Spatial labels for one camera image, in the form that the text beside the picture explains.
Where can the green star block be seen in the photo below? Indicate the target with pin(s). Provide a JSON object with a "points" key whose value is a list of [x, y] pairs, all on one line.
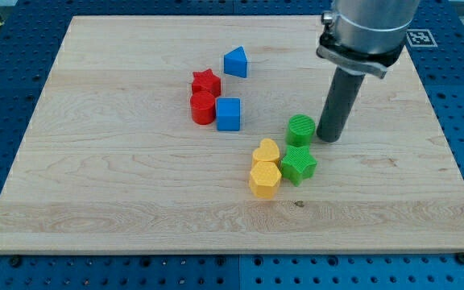
{"points": [[298, 164]]}

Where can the green cylinder block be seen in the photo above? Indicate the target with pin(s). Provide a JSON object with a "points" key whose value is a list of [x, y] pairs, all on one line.
{"points": [[300, 130]]}

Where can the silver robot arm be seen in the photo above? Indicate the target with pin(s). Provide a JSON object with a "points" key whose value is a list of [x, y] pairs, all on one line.
{"points": [[365, 36]]}

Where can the red star block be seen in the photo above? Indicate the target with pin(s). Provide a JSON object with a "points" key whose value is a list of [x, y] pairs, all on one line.
{"points": [[207, 81]]}

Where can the blue cube block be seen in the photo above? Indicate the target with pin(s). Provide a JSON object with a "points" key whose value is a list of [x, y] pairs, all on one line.
{"points": [[228, 113]]}

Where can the yellow heart block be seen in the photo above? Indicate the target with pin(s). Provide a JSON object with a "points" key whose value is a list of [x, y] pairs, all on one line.
{"points": [[267, 151]]}

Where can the yellow hexagon block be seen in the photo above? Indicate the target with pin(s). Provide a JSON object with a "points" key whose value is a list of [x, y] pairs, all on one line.
{"points": [[264, 180]]}

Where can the red cylinder block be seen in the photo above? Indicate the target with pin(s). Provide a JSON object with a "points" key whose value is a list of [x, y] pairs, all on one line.
{"points": [[203, 107]]}

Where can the wooden board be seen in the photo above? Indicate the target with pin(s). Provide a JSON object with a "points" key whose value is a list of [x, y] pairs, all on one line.
{"points": [[112, 162]]}

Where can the blue triangle block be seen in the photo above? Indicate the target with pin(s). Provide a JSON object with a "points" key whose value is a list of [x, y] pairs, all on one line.
{"points": [[236, 63]]}

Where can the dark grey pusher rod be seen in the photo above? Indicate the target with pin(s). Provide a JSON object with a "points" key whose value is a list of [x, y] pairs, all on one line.
{"points": [[338, 104]]}

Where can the black white fiducial tag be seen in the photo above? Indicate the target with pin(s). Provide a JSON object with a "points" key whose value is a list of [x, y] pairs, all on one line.
{"points": [[420, 38]]}

